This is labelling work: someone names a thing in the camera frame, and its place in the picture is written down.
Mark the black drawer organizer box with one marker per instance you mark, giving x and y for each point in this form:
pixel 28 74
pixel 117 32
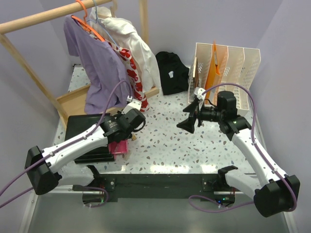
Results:
pixel 80 123

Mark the pink drawer tray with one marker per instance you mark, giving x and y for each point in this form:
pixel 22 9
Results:
pixel 118 148

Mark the Three Days To See book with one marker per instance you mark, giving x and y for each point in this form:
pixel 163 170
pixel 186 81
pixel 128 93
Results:
pixel 193 78

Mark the beige eraser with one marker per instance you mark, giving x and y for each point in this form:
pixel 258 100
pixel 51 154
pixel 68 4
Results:
pixel 127 156

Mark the black folded garment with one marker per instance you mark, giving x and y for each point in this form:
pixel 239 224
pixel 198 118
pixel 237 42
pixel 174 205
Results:
pixel 173 73

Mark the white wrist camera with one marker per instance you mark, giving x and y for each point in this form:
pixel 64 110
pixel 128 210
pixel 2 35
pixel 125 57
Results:
pixel 200 94
pixel 132 103

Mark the wooden clothes hanger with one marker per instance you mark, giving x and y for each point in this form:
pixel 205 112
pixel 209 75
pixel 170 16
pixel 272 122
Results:
pixel 113 7

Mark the white shirt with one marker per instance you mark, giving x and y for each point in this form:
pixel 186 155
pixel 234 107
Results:
pixel 126 36

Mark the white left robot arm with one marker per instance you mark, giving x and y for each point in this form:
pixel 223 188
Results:
pixel 42 166

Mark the purple t-shirt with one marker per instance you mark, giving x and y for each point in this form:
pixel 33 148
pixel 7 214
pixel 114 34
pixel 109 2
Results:
pixel 109 84

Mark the light blue clothes hanger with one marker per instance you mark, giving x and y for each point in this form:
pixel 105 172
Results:
pixel 97 21

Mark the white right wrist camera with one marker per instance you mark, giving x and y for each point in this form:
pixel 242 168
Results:
pixel 200 94

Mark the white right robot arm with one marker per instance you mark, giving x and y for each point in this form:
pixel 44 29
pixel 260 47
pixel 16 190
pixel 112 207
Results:
pixel 273 191

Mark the red white patterned garment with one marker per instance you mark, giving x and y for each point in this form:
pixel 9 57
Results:
pixel 132 73

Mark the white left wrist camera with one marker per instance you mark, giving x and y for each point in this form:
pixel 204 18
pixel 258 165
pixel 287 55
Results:
pixel 132 103

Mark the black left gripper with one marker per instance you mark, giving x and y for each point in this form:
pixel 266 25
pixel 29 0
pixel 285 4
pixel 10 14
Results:
pixel 131 135

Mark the orange clothes hanger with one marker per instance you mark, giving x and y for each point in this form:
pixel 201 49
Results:
pixel 85 26

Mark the orange folder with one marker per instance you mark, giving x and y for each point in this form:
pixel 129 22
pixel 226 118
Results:
pixel 217 65

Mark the wooden clothes rack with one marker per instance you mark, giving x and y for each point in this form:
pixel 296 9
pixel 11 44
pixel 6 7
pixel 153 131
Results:
pixel 23 107

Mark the cream file organizer rack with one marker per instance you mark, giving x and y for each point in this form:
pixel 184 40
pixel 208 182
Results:
pixel 241 67

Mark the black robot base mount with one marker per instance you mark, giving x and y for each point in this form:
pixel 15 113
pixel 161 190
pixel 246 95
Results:
pixel 162 186

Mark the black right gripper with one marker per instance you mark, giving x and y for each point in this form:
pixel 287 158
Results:
pixel 188 124

